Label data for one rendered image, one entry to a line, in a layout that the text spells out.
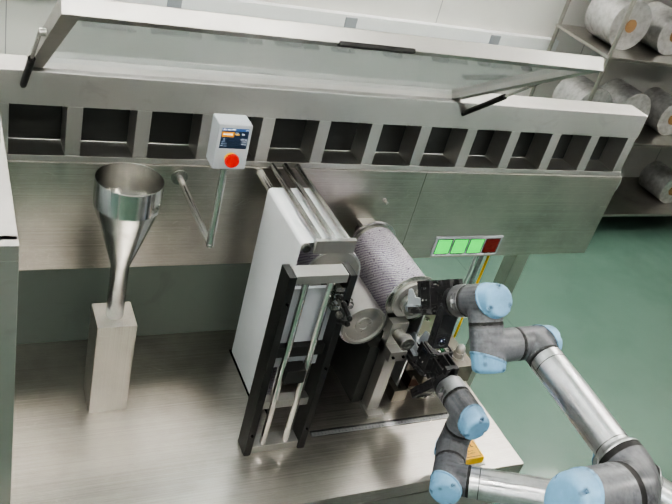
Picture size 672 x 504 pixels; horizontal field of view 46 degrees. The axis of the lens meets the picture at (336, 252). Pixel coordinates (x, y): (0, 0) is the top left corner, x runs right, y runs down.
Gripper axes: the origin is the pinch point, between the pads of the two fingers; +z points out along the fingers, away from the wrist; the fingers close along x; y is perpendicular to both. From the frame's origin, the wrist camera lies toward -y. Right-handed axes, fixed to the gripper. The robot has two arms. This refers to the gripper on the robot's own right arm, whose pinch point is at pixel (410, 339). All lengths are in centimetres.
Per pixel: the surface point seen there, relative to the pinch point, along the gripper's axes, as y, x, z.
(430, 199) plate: 26.0, -13.7, 30.1
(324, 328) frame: 17.4, 35.3, -12.6
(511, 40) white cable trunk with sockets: 3, -206, 258
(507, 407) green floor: -109, -123, 64
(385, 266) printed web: 20.1, 10.9, 6.5
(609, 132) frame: 50, -70, 31
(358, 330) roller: 7.1, 19.1, -2.8
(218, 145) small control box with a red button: 57, 64, -1
